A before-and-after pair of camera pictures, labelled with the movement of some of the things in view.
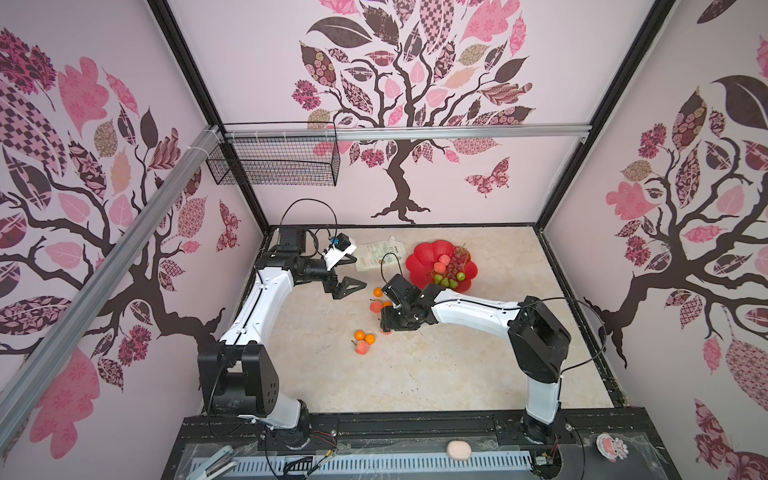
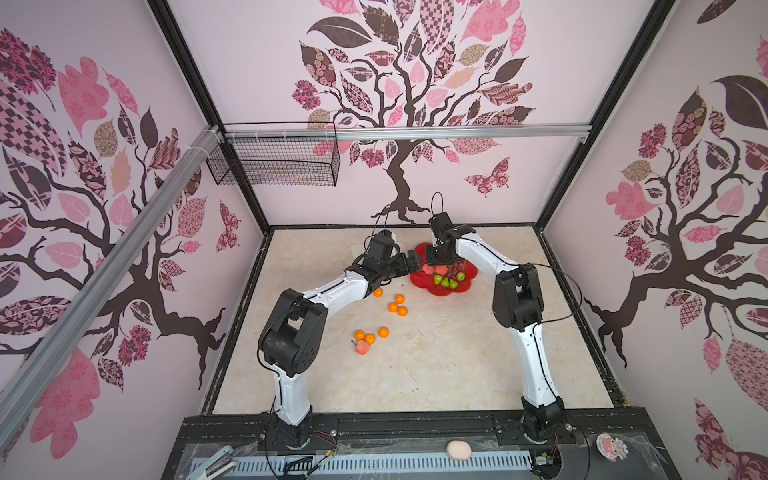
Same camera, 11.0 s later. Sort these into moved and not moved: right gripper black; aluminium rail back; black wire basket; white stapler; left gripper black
Moved: left gripper black; right gripper black
Not moved: white stapler; aluminium rail back; black wire basket
